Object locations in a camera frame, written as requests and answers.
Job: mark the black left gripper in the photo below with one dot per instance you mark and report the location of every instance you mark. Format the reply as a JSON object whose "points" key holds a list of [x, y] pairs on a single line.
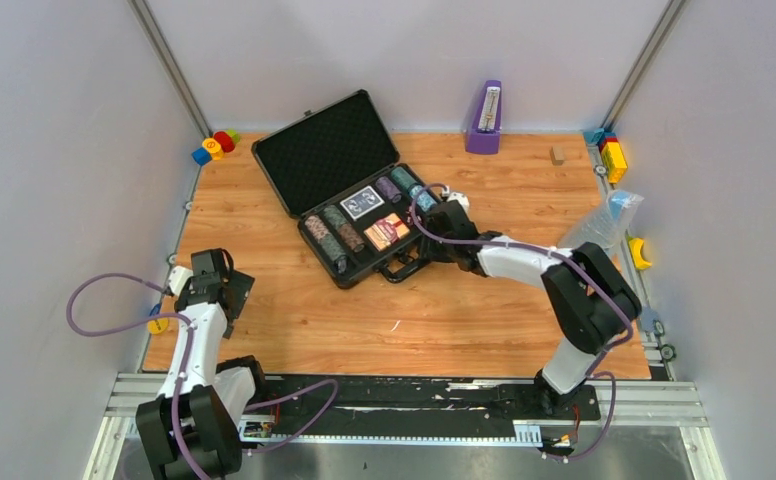
{"points": [[238, 291]]}

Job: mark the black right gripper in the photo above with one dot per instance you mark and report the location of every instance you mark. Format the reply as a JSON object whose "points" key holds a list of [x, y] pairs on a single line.
{"points": [[432, 252]]}

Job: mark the light blue chip stack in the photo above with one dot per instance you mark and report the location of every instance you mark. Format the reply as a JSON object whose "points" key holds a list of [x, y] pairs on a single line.
{"points": [[424, 200]]}

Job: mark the yellow big blind button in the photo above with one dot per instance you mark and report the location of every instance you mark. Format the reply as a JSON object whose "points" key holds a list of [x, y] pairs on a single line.
{"points": [[157, 325]]}

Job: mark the black poker set case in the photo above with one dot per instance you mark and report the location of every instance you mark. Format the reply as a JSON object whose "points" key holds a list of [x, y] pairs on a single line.
{"points": [[325, 157]]}

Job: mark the blue playing card deck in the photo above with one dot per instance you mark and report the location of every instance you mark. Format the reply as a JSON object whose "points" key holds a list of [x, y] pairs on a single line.
{"points": [[362, 202]]}

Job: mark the brown purple chip stack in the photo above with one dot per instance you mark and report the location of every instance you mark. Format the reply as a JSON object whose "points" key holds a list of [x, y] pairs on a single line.
{"points": [[351, 238]]}

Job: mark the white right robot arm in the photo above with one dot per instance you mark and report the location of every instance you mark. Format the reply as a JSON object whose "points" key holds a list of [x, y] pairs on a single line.
{"points": [[594, 305]]}

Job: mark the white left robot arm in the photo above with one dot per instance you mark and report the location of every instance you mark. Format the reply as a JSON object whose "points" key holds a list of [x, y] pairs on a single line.
{"points": [[190, 429]]}

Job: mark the red playing card box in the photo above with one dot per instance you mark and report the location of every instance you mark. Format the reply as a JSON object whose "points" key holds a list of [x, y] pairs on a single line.
{"points": [[387, 231]]}

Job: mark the dark green chip stack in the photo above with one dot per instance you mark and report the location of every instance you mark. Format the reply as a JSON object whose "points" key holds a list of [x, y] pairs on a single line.
{"points": [[403, 178]]}

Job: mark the purple metronome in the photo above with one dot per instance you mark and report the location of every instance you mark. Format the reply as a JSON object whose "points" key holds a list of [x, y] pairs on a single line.
{"points": [[483, 127]]}

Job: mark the olive blue chip stack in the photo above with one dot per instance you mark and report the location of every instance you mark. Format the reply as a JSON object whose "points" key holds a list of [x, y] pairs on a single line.
{"points": [[336, 253], [334, 217]]}

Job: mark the small wooden block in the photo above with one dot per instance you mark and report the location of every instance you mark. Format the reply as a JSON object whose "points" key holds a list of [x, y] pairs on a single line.
{"points": [[557, 155]]}

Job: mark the yellow round toy block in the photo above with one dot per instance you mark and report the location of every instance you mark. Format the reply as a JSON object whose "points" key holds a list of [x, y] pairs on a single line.
{"points": [[213, 148]]}

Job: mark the green round toy block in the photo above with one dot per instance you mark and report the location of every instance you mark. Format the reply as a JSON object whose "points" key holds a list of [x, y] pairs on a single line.
{"points": [[234, 135]]}

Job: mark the clear bubble wrap bag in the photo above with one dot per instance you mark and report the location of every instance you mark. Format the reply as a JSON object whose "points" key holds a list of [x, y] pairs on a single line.
{"points": [[605, 225]]}

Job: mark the yellow curved toy piece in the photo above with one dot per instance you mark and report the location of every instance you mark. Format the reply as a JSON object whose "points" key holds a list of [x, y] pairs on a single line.
{"points": [[637, 250]]}

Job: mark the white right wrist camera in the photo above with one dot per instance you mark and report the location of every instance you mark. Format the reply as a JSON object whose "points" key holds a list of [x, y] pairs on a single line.
{"points": [[460, 198]]}

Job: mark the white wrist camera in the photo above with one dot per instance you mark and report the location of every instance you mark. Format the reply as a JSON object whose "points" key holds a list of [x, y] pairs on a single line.
{"points": [[178, 277], [460, 198]]}

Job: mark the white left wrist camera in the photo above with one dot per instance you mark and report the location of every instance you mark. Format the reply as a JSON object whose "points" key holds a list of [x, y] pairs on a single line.
{"points": [[178, 277]]}

